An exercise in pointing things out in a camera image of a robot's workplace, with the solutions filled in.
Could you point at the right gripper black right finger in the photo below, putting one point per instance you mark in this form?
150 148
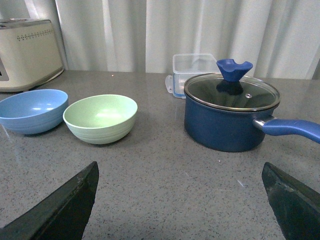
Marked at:
295 205

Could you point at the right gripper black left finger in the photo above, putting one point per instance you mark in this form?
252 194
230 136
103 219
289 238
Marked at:
63 215

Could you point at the green plastic bowl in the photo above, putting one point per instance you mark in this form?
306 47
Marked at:
101 119

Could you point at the blue plastic bowl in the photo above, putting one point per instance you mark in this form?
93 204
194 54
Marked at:
33 112

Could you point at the dark blue saucepan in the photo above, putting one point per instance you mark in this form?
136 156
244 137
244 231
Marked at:
234 131

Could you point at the glass pot lid blue knob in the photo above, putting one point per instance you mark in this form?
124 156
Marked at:
231 89

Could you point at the cream two-slot toaster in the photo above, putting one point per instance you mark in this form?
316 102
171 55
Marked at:
29 54

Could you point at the clear container lid blue seal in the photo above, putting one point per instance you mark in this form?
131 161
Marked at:
175 85

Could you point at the white curtain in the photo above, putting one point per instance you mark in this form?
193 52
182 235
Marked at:
281 38

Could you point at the clear plastic food container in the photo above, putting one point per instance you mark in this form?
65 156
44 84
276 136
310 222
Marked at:
193 64

